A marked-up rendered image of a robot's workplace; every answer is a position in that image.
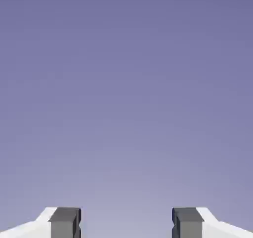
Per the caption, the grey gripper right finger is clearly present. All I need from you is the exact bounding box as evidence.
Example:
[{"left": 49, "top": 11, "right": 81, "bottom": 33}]
[{"left": 171, "top": 206, "right": 253, "bottom": 238}]

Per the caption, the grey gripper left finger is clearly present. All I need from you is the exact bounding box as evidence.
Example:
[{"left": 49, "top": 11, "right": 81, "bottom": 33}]
[{"left": 0, "top": 206, "right": 82, "bottom": 238}]

